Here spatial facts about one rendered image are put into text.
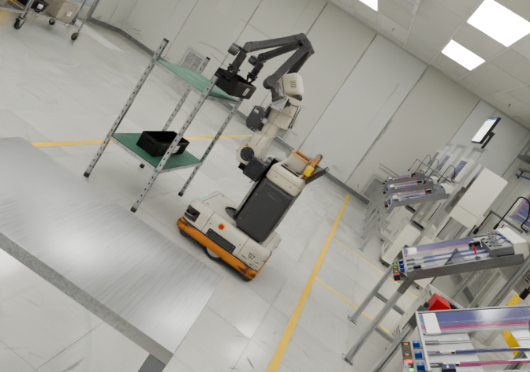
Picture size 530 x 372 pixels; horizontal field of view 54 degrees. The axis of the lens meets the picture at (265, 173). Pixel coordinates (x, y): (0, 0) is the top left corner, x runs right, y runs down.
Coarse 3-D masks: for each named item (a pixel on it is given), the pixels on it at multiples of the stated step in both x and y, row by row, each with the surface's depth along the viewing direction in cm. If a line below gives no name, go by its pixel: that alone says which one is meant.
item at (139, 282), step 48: (0, 144) 134; (0, 192) 113; (48, 192) 126; (96, 192) 143; (0, 240) 101; (48, 240) 108; (96, 240) 120; (144, 240) 134; (96, 288) 103; (144, 288) 114; (192, 288) 127; (144, 336) 100
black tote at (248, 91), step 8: (216, 72) 348; (224, 72) 347; (224, 80) 347; (232, 80) 346; (240, 80) 403; (224, 88) 348; (232, 88) 347; (240, 88) 359; (248, 88) 380; (240, 96) 373; (248, 96) 396
